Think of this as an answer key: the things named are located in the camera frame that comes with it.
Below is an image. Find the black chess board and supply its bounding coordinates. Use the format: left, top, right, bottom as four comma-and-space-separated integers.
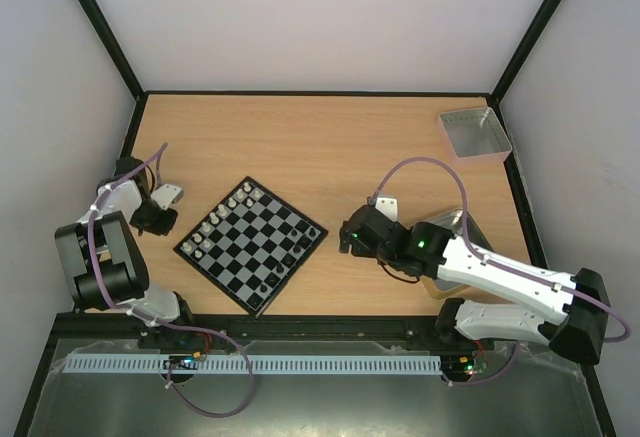
174, 176, 328, 318

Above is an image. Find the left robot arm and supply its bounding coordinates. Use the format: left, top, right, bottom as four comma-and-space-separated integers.
54, 156, 194, 338

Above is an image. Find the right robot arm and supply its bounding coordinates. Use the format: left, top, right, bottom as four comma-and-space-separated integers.
339, 205, 609, 365

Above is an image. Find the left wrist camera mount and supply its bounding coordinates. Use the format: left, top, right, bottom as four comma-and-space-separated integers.
151, 184, 184, 210

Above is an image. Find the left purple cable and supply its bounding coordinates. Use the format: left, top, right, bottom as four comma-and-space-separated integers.
87, 142, 256, 418

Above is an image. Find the purple cable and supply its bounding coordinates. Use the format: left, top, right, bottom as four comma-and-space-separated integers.
374, 156, 632, 388
87, 142, 256, 418

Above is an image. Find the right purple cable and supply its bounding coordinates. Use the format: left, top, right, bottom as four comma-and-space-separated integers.
374, 156, 632, 388

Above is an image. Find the black aluminium frame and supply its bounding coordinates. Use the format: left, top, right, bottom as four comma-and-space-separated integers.
9, 0, 621, 437

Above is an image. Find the grey slotted cable duct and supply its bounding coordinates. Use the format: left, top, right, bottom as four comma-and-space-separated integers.
62, 354, 441, 376

